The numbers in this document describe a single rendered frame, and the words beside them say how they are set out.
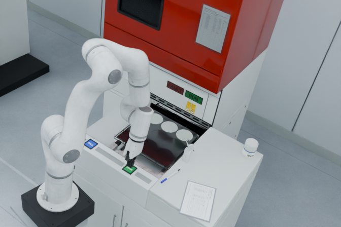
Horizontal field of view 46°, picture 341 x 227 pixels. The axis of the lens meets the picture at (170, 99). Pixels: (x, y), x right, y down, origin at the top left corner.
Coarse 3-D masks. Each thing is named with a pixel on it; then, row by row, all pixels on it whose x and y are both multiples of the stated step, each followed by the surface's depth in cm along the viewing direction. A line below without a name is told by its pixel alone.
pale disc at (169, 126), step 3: (162, 123) 243; (165, 123) 243; (168, 123) 244; (171, 123) 244; (174, 123) 245; (162, 126) 241; (165, 126) 241; (168, 126) 242; (171, 126) 242; (174, 126) 242; (177, 126) 243; (165, 129) 239; (168, 129) 240; (171, 129) 240; (174, 129) 240; (177, 129) 241; (171, 132) 238
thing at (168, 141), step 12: (168, 120) 246; (156, 132) 236; (168, 132) 237; (192, 132) 241; (144, 144) 226; (156, 144) 228; (168, 144) 229; (180, 144) 231; (156, 156) 221; (168, 156) 222
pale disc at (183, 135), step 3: (183, 129) 242; (177, 132) 239; (180, 132) 239; (183, 132) 239; (186, 132) 240; (189, 132) 240; (177, 135) 236; (180, 135) 237; (183, 135) 237; (186, 135) 238; (189, 135) 238; (192, 135) 238; (180, 138) 235; (183, 138) 235; (186, 138) 236; (189, 138) 236
